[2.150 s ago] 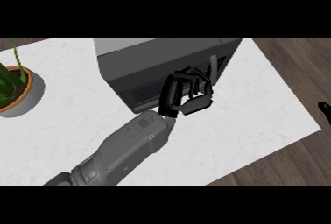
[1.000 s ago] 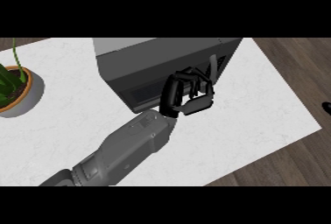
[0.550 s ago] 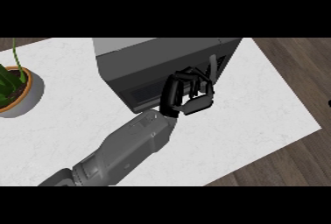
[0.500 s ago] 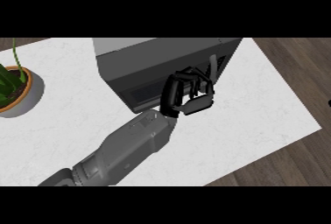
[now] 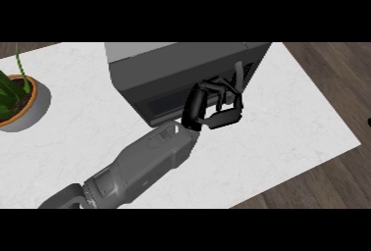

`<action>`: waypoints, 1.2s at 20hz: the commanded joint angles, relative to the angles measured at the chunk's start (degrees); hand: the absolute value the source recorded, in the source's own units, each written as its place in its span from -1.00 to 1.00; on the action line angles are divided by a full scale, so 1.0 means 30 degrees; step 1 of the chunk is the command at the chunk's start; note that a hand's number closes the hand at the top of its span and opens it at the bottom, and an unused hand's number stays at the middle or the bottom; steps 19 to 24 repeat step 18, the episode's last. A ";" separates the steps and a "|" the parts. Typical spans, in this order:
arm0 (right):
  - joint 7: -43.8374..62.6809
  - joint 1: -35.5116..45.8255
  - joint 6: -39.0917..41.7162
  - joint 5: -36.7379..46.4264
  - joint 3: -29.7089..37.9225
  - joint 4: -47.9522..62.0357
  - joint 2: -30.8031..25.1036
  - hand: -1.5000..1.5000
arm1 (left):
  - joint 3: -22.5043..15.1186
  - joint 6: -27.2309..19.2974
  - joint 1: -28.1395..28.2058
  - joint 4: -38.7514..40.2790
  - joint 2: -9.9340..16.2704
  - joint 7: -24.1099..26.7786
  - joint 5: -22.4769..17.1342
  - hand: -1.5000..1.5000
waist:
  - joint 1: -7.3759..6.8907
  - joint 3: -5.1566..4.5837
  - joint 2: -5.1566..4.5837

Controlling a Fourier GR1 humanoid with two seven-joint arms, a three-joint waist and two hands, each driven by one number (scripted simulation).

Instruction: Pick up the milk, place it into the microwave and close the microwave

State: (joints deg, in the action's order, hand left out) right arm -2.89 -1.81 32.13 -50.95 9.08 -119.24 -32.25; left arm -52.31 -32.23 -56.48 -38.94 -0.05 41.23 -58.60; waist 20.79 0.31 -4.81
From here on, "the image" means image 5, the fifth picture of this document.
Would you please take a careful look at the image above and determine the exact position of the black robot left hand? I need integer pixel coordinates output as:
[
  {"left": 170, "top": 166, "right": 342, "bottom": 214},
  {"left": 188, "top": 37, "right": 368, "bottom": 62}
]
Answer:
[{"left": 180, "top": 75, "right": 245, "bottom": 132}]

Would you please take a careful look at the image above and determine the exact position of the dark grey microwave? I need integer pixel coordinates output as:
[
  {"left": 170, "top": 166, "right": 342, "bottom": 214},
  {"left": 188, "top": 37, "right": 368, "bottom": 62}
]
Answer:
[{"left": 105, "top": 42, "right": 272, "bottom": 128}]

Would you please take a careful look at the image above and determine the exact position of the grey plant pot brown rim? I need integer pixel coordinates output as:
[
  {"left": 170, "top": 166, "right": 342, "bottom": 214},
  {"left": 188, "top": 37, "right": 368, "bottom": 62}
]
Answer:
[{"left": 0, "top": 74, "right": 53, "bottom": 133}]

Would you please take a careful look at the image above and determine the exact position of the green leafy plant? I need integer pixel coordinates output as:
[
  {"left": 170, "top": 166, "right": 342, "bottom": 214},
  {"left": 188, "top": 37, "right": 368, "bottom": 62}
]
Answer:
[{"left": 0, "top": 42, "right": 36, "bottom": 121}]

